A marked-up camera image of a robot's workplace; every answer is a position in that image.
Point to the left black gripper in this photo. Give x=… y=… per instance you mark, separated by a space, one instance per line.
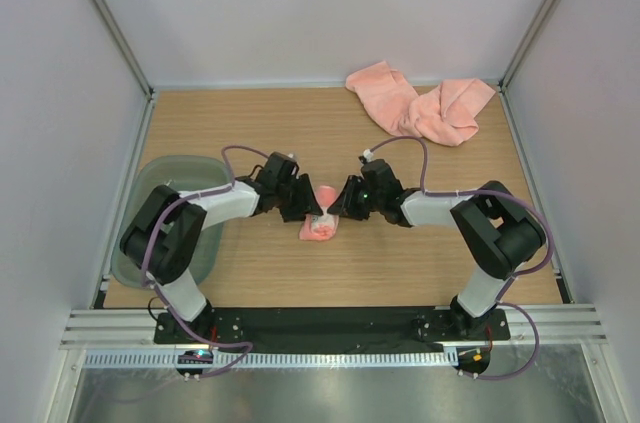
x=306 y=203

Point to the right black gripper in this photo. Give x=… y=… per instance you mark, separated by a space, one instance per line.
x=344 y=205

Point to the pink bunny towel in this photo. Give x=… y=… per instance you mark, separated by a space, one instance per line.
x=323 y=227

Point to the plain pink towel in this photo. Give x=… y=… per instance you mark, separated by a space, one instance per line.
x=445 y=115

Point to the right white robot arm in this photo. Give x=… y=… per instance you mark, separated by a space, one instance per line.
x=499 y=230

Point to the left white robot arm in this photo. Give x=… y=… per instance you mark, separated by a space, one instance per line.
x=162 y=237

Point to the clear glass tray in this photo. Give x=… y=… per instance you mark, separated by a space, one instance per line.
x=181 y=173

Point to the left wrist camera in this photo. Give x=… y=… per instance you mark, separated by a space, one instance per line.
x=292 y=157

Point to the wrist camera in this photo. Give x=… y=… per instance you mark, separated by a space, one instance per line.
x=367 y=156
x=292 y=157

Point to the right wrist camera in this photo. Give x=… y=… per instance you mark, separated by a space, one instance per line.
x=367 y=156

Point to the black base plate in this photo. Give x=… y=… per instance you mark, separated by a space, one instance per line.
x=305 y=326

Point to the white slotted cable duct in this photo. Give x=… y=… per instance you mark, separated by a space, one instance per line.
x=199 y=359

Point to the aluminium front rail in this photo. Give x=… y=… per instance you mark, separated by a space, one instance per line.
x=133 y=328

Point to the left aluminium frame post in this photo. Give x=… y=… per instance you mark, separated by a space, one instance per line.
x=113 y=29

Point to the aluminium frame post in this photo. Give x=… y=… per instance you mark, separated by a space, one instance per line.
x=540 y=19
x=113 y=29

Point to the right aluminium frame post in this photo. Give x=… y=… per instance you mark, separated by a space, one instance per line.
x=540 y=19

